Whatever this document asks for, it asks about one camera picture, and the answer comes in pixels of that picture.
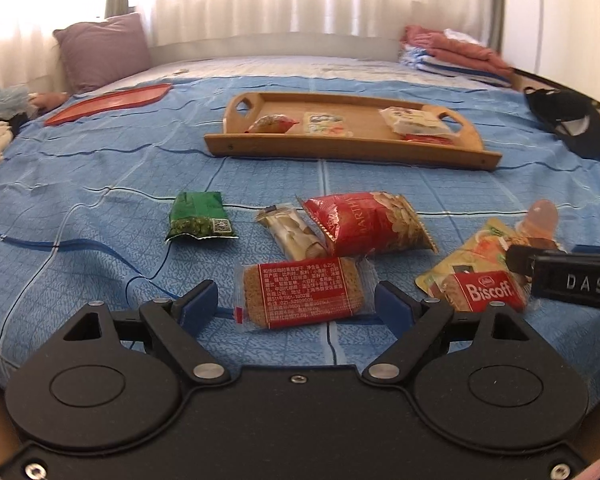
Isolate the wooden serving tray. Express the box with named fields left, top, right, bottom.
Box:
left=203, top=91, right=503, bottom=171

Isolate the clear biscuit packet red label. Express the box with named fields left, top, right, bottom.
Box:
left=233, top=257, right=376, bottom=331

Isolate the red biscuit packet white logo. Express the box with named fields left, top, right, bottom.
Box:
left=437, top=270, right=530, bottom=313

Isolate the white flower cake packet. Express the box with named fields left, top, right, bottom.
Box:
left=378, top=106, right=453, bottom=136

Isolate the crumpled blue-grey plastic bag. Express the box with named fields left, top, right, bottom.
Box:
left=0, top=82, right=31, bottom=123

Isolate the pink jelly cup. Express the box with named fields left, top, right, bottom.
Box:
left=517, top=199, right=561, bottom=251

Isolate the salmon folded blanket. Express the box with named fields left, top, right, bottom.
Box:
left=402, top=25, right=513, bottom=78

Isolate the red nut snack packet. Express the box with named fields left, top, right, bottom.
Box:
left=302, top=191, right=440, bottom=258

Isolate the gold snack pouch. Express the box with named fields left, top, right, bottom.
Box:
left=415, top=217, right=531, bottom=301

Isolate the dark cloth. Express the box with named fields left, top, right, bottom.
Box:
left=0, top=112, right=28, bottom=133

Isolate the small red yellow snack packet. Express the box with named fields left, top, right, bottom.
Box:
left=245, top=114, right=301, bottom=135

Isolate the white patterned bed sheet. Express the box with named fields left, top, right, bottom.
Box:
left=95, top=55, right=526, bottom=93

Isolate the pink cloth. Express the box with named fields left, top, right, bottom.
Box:
left=30, top=91, right=71, bottom=111

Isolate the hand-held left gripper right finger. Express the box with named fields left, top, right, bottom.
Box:
left=362, top=280, right=536, bottom=386

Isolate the green pea snack packet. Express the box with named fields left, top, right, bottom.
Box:
left=166, top=191, right=237, bottom=242

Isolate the purple pillow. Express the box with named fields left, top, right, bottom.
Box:
left=52, top=12, right=153, bottom=95

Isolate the pale yellow snack packet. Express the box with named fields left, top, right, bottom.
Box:
left=302, top=111, right=353, bottom=137

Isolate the beige stick snack packet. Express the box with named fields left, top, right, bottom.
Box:
left=255, top=202, right=331, bottom=261

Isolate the red plastic tray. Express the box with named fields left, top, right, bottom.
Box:
left=44, top=83, right=173, bottom=127

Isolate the white folded cloth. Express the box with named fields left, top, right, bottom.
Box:
left=442, top=29, right=481, bottom=45

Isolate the blue plaid blanket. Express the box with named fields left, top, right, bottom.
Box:
left=0, top=76, right=600, bottom=403

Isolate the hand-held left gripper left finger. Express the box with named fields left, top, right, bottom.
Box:
left=57, top=280, right=231, bottom=386

